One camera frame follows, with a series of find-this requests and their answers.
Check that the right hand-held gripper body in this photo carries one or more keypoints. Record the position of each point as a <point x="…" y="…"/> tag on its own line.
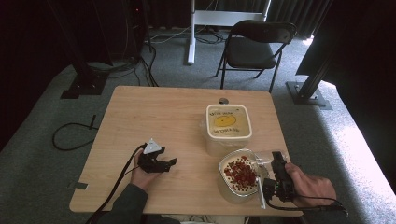
<point x="281" y="186"/>

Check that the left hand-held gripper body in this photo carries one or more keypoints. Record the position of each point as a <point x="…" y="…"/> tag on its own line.
<point x="152" y="163"/>

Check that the clear plastic cup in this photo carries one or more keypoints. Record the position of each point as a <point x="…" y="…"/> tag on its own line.
<point x="264" y="160"/>

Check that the heap of red dried berries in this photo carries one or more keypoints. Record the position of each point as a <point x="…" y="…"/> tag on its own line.
<point x="241" y="174"/>

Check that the clear plastic bowl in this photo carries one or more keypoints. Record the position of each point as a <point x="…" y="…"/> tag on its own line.
<point x="230" y="186"/>

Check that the person's left hand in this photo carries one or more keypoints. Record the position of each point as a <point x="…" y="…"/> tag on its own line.
<point x="140" y="177"/>

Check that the person's right hand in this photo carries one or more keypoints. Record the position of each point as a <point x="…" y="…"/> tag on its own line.
<point x="311" y="186"/>

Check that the translucent lidded tub yellow label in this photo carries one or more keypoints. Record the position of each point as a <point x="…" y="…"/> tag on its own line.
<point x="229" y="123"/>

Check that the black metal stand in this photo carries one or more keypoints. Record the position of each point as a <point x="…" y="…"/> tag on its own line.
<point x="308" y="90"/>
<point x="82" y="77"/>

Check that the grey floor tape strip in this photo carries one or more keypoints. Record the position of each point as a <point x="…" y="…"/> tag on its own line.
<point x="77" y="185"/>

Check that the black folding chair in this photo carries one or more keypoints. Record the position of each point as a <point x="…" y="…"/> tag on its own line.
<point x="249" y="51"/>

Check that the dark curtain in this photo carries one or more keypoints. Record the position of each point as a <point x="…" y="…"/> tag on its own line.
<point x="295" y="15"/>

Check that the white metal desk frame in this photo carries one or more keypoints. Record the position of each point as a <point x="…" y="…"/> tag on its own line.
<point x="214" y="18"/>

